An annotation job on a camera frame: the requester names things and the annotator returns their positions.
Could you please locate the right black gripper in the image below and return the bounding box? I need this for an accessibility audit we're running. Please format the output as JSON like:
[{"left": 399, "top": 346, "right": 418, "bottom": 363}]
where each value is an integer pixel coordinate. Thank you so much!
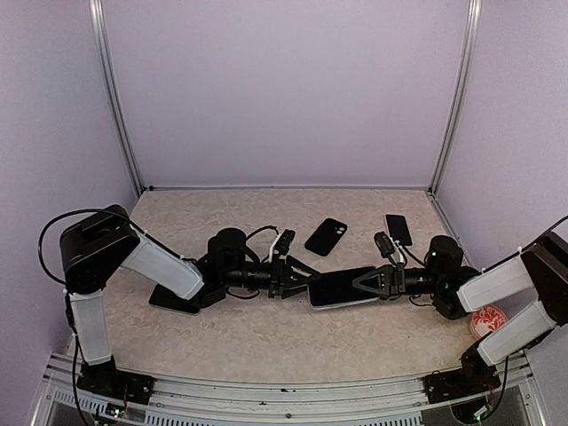
[{"left": 352, "top": 261, "right": 445, "bottom": 300}]

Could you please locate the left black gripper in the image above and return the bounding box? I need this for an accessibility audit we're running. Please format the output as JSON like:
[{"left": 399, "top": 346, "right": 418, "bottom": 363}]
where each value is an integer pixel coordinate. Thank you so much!
[{"left": 223, "top": 254, "right": 321, "bottom": 299}]

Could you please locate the black phone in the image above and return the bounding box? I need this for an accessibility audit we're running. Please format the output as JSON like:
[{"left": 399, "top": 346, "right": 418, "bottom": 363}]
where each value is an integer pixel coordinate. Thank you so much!
[
  {"left": 309, "top": 265, "right": 378, "bottom": 307},
  {"left": 148, "top": 285, "right": 201, "bottom": 315},
  {"left": 384, "top": 214, "right": 413, "bottom": 246}
]

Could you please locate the dark phone case underneath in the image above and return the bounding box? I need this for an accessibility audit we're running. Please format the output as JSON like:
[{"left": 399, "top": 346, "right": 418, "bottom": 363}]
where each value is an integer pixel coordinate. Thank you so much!
[{"left": 304, "top": 217, "right": 348, "bottom": 256}]

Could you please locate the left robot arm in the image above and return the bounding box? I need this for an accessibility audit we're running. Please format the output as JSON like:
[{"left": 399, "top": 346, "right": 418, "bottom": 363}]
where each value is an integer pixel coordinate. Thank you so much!
[{"left": 49, "top": 204, "right": 320, "bottom": 395}]

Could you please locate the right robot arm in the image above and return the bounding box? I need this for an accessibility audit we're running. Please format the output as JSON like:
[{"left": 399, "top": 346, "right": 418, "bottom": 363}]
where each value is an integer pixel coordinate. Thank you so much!
[{"left": 352, "top": 227, "right": 567, "bottom": 394}]

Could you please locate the red white patterned coaster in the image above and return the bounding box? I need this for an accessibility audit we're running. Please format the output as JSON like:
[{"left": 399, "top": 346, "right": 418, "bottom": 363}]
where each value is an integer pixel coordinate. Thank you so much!
[{"left": 469, "top": 305, "right": 508, "bottom": 340}]

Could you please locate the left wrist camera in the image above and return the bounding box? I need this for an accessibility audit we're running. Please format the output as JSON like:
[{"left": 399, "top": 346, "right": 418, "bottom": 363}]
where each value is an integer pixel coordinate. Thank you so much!
[{"left": 268, "top": 229, "right": 296, "bottom": 262}]

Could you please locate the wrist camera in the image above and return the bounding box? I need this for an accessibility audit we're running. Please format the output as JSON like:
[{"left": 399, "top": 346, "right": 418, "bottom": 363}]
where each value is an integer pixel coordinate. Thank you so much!
[
  {"left": 268, "top": 229, "right": 296, "bottom": 262},
  {"left": 374, "top": 232, "right": 406, "bottom": 266}
]

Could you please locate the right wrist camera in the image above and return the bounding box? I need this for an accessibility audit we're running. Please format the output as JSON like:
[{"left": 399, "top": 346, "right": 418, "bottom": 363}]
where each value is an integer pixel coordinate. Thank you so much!
[{"left": 374, "top": 232, "right": 406, "bottom": 266}]

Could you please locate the aluminium front rail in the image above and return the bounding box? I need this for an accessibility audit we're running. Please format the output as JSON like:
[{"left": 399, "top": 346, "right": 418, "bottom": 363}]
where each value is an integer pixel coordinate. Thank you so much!
[{"left": 30, "top": 358, "right": 548, "bottom": 425}]

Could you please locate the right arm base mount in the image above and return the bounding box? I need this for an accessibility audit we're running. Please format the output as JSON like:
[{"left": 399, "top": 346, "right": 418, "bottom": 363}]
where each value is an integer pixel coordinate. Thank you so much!
[{"left": 422, "top": 352, "right": 501, "bottom": 404}]

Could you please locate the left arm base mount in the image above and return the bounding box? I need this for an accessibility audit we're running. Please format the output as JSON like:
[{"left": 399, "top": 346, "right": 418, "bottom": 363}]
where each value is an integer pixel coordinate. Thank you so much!
[{"left": 77, "top": 356, "right": 154, "bottom": 406}]

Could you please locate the right aluminium corner post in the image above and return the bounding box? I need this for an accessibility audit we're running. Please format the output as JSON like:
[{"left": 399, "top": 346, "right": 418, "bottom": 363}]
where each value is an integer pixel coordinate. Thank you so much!
[{"left": 429, "top": 0, "right": 482, "bottom": 198}]

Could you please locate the aluminium corner post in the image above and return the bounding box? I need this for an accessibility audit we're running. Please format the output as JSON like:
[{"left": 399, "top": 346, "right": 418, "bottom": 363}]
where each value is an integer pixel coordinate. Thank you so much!
[
  {"left": 429, "top": 0, "right": 482, "bottom": 198},
  {"left": 89, "top": 0, "right": 145, "bottom": 197}
]

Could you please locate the left aluminium corner post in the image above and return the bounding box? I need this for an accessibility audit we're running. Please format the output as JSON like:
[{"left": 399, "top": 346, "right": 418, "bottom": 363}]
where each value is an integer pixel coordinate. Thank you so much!
[{"left": 89, "top": 0, "right": 145, "bottom": 197}]

